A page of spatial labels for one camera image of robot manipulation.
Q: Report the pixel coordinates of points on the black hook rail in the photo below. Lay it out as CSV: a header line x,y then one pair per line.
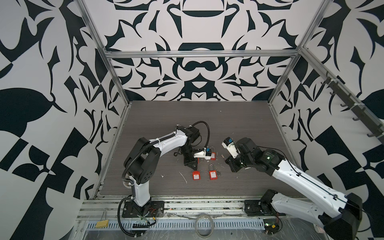
x,y
350,102

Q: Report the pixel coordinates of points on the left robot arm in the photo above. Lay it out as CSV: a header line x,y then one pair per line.
x,y
142,161

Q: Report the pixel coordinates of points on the slotted cable duct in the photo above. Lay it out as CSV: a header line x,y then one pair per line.
x,y
184,224

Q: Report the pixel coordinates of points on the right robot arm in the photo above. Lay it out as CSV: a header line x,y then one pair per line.
x,y
339,215

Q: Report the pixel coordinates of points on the green lit circuit board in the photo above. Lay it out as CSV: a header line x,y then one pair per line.
x,y
272,226

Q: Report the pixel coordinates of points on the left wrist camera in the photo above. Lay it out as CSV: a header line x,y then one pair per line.
x,y
206,154

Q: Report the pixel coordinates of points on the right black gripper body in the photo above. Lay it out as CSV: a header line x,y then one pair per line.
x,y
236,163

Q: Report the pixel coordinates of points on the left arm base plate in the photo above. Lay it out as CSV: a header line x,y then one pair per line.
x,y
150,209

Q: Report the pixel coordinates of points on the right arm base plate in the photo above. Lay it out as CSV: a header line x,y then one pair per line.
x,y
255,208

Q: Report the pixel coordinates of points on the red padlock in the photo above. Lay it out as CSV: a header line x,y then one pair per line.
x,y
213,155
214,173
196,175

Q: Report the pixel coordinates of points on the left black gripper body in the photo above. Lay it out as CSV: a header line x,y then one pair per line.
x,y
189,160

